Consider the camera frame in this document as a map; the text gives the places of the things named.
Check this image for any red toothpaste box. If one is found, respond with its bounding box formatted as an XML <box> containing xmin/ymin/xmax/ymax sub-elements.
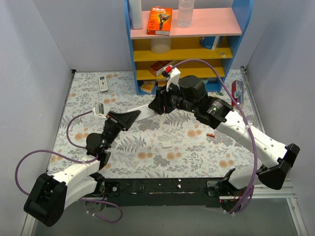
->
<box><xmin>231</xmin><ymin>80</ymin><xmax>244</xmax><ymax>107</ymax></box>

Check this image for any floral tablecloth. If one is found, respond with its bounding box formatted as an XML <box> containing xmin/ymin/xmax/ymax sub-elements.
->
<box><xmin>47</xmin><ymin>71</ymin><xmax>254</xmax><ymax>178</ymax></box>

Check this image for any blue white can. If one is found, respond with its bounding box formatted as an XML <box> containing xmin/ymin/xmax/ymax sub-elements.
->
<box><xmin>199</xmin><ymin>36</ymin><xmax>223</xmax><ymax>50</ymax></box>

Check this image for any clear plastic bottle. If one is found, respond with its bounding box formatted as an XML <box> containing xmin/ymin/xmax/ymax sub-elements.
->
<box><xmin>177</xmin><ymin>0</ymin><xmax>195</xmax><ymax>28</ymax></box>

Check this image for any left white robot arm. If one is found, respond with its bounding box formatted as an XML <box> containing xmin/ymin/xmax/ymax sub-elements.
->
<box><xmin>24</xmin><ymin>110</ymin><xmax>141</xmax><ymax>227</ymax></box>

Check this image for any white battery cover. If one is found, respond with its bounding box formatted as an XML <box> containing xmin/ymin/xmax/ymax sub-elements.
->
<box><xmin>161</xmin><ymin>141</ymin><xmax>172</xmax><ymax>148</ymax></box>

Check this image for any white bottle on shelf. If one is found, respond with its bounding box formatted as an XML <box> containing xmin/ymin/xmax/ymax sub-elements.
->
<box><xmin>129</xmin><ymin>0</ymin><xmax>143</xmax><ymax>30</ymax></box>

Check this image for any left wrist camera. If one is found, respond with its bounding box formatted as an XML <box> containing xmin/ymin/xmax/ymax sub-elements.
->
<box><xmin>92</xmin><ymin>103</ymin><xmax>106</xmax><ymax>118</ymax></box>

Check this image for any white translucent cup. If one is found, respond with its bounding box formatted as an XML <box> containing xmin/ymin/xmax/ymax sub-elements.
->
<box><xmin>150</xmin><ymin>38</ymin><xmax>171</xmax><ymax>54</ymax></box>

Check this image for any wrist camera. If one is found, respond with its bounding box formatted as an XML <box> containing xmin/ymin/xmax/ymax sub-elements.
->
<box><xmin>92</xmin><ymin>103</ymin><xmax>106</xmax><ymax>118</ymax></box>
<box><xmin>162</xmin><ymin>65</ymin><xmax>181</xmax><ymax>91</ymax></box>

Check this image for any white orange small box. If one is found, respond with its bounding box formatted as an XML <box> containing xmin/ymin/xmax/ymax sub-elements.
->
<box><xmin>157</xmin><ymin>80</ymin><xmax>167</xmax><ymax>87</ymax></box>

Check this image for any small white remote control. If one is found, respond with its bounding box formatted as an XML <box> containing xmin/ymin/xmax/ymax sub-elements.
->
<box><xmin>98</xmin><ymin>76</ymin><xmax>108</xmax><ymax>92</ymax></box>

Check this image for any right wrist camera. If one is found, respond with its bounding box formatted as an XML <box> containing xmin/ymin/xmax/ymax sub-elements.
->
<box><xmin>162</xmin><ymin>65</ymin><xmax>181</xmax><ymax>91</ymax></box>

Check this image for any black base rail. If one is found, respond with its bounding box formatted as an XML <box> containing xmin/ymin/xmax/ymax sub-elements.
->
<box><xmin>76</xmin><ymin>177</ymin><xmax>247</xmax><ymax>208</ymax></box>

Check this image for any orange razor box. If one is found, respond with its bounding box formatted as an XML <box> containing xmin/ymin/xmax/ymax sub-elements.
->
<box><xmin>147</xmin><ymin>6</ymin><xmax>173</xmax><ymax>36</ymax></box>

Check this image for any red white long box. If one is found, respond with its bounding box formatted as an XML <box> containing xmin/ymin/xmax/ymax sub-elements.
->
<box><xmin>149</xmin><ymin>60</ymin><xmax>179</xmax><ymax>77</ymax></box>

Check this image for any grey white remote control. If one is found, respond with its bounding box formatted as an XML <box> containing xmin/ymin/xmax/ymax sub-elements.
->
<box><xmin>127</xmin><ymin>104</ymin><xmax>157</xmax><ymax>122</ymax></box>

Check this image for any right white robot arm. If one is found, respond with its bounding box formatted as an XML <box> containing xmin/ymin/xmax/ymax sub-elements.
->
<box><xmin>149</xmin><ymin>76</ymin><xmax>300</xmax><ymax>196</ymax></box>

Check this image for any yellow orange small box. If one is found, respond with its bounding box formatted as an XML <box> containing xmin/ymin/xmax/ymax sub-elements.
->
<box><xmin>140</xmin><ymin>81</ymin><xmax>156</xmax><ymax>93</ymax></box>

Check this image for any blue shelf unit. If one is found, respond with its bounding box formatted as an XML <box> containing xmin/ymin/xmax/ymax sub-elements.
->
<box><xmin>124</xmin><ymin>0</ymin><xmax>253</xmax><ymax>95</ymax></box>

